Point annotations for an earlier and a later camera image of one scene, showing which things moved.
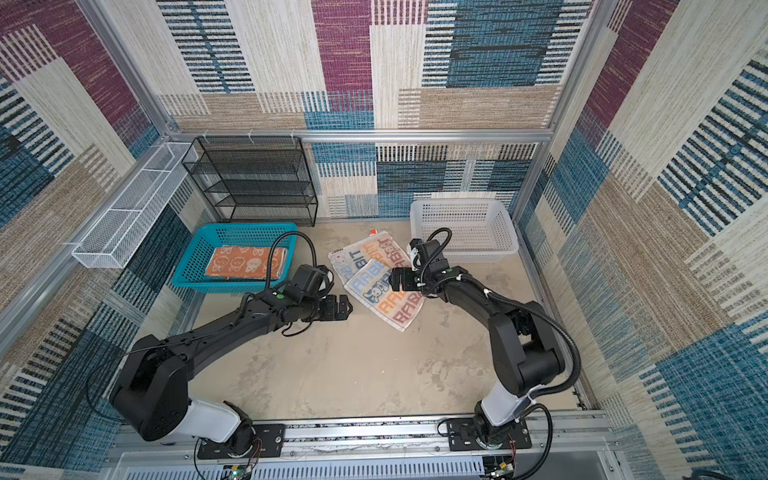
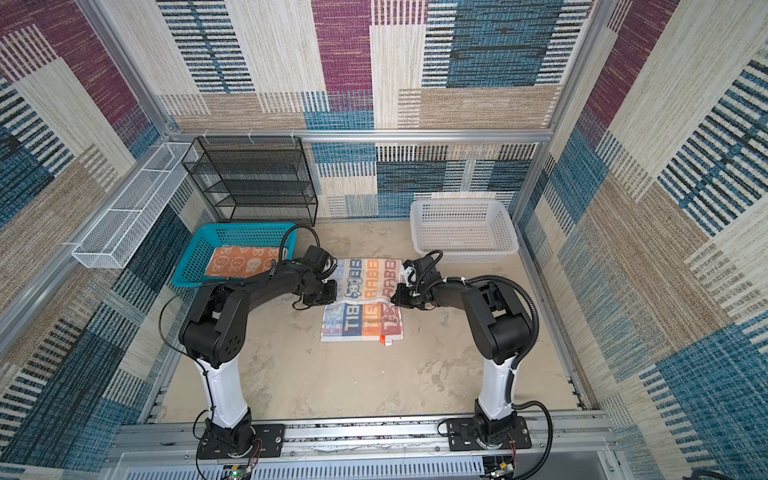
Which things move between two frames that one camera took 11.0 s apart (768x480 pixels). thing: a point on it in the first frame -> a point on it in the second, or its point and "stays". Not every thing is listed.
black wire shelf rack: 255,177 stays
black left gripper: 332,312 -> 331,294
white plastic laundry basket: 482,229 stays
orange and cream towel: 247,262 stays
